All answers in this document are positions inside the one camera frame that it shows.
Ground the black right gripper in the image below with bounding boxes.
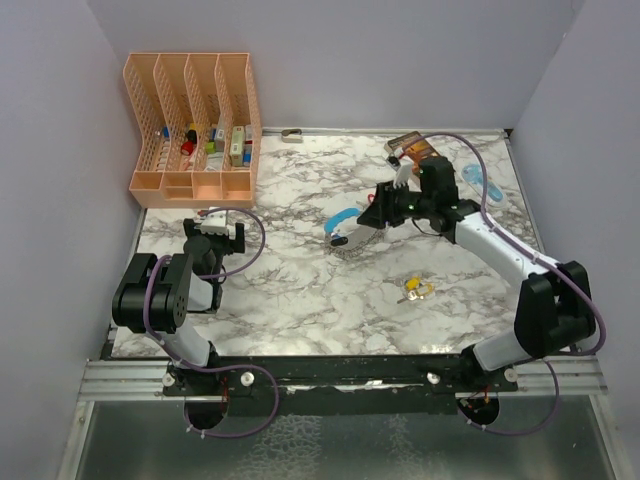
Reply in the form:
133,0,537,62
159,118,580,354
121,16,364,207
357,179,433,230

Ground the blue handled key ring organiser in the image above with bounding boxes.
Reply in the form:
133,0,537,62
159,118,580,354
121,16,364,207
324,206,387,260

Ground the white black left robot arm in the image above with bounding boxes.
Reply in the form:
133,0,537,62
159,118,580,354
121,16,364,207
112,214,245,395

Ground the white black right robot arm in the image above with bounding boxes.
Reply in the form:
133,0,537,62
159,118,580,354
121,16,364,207
357,156,596,391

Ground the orange paperback book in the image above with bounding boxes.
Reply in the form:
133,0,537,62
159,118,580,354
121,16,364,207
385,131,440,174

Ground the yellow tagged key bunch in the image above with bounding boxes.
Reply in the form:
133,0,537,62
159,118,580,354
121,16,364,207
397,276,435,304

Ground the red black small bottle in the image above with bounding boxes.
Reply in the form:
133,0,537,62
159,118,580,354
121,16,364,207
180,129,198,156

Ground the green white box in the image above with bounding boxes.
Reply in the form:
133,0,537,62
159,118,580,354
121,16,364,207
229,126,245,168

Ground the small beige clip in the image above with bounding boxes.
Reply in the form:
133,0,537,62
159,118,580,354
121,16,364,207
280,128,303,144

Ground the blue packaged toothbrush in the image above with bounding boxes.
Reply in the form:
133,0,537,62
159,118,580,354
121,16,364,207
461,163,507,208

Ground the peach plastic file organiser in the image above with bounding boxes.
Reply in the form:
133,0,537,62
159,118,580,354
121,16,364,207
123,53,262,208

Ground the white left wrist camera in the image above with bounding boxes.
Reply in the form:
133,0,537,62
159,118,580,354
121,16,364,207
196,210,230,236

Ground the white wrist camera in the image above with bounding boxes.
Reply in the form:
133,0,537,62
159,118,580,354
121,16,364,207
386,154,415,189
196,210,230,236

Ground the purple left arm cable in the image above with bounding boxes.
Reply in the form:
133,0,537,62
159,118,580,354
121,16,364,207
143,207,281,441

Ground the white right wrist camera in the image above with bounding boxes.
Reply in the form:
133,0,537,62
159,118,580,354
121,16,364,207
386,154,415,189

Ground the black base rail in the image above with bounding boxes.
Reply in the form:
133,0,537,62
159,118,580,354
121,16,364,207
163,354,517,417

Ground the aluminium frame rail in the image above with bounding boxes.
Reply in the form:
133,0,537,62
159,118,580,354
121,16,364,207
78,356,608,402

